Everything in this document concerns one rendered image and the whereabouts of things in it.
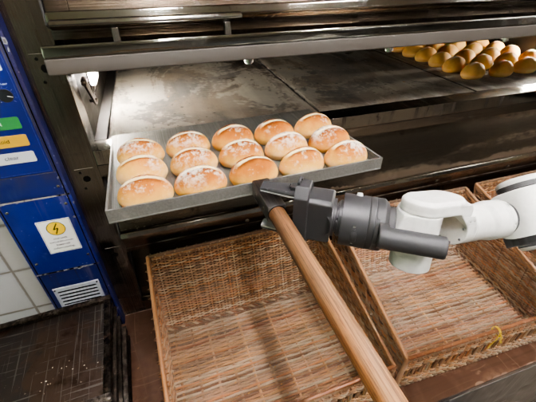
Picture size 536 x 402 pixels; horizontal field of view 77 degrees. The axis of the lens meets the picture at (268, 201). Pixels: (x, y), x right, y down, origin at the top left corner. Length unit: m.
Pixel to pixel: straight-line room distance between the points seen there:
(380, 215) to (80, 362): 0.74
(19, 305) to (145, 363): 0.40
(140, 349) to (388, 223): 0.88
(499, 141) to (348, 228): 1.04
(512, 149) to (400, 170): 0.49
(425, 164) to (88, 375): 1.14
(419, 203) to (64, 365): 0.82
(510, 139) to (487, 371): 0.81
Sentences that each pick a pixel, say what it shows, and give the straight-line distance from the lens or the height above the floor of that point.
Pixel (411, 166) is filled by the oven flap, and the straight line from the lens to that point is 1.25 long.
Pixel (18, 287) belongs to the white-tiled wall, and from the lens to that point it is 1.19.
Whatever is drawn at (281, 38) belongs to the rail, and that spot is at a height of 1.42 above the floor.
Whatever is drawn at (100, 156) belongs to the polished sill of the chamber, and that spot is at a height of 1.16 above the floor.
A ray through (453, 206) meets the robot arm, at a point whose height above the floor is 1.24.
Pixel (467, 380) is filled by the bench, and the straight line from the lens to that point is 1.22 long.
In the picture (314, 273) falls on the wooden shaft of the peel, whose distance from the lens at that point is 0.47.
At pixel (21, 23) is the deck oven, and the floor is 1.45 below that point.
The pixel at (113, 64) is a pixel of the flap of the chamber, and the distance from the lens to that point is 0.68.
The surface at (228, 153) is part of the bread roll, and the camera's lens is 0.72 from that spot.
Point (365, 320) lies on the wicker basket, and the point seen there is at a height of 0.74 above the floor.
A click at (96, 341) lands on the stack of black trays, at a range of 0.97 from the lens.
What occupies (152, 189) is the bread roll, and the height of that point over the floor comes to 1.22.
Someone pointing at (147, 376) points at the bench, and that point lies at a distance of 1.14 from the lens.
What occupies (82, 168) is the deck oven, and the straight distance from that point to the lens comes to 0.93.
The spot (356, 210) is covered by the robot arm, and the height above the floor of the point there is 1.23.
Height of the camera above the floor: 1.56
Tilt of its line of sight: 36 degrees down
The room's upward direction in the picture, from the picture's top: straight up
